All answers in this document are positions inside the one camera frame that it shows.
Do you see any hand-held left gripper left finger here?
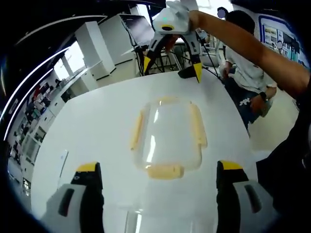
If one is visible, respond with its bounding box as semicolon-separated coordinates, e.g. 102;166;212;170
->
40;161;105;233

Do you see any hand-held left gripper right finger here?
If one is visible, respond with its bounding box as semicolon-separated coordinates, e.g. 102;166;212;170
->
215;160;280;233

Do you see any clear plastic storage box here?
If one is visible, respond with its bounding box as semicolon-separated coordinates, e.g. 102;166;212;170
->
124;208;218;233

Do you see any clear lid with cream latches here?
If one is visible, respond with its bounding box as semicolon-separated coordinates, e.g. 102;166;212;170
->
130;96;208;181

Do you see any person's right hand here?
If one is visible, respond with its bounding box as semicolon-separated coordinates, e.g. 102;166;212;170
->
166;0;192;19

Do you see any panel on tripod stand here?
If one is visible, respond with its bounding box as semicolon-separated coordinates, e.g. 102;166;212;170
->
118;13;171;73

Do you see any white square pillar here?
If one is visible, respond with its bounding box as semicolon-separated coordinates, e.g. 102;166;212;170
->
74;21;116;82

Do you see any person's black shirt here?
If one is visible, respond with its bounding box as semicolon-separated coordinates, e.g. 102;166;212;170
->
255;70;311;219

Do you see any row of white cabinets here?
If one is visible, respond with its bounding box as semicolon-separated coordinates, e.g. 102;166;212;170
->
7;69;98;170

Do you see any ceiling light strip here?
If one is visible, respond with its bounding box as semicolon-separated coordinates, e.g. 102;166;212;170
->
3;46;71;141
3;67;55;146

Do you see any white table cable cover plate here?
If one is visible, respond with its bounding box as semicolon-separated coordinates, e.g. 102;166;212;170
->
57;150;69;176

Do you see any blue framed wall board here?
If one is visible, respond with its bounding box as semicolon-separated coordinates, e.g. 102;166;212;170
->
258;14;306;65

